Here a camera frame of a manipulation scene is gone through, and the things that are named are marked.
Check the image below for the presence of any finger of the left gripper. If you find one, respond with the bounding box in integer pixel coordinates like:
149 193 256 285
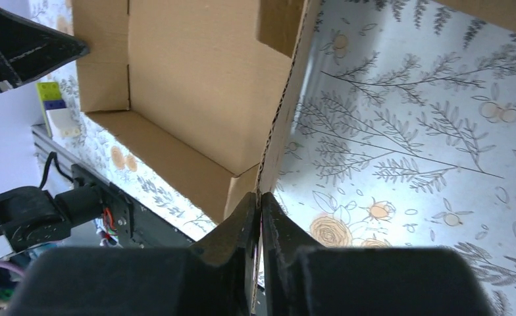
0 7 90 93

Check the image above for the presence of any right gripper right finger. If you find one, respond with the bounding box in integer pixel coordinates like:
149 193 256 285
261 193 492 315

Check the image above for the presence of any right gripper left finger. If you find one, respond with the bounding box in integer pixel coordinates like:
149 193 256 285
7 192 260 315

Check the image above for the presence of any brown cardboard box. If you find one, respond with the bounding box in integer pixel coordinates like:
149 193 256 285
71 1 320 223

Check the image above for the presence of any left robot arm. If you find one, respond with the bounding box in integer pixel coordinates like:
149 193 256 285
0 8 104 253

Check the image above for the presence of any yellow green small object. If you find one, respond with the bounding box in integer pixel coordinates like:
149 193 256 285
36 82 80 138

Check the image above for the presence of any stack of flat cardboard blanks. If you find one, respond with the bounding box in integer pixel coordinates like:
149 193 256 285
438 0 516 33

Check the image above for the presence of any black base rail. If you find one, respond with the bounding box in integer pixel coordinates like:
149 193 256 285
71 164 194 248

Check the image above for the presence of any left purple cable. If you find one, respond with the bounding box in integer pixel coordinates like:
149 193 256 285
0 259 26 278

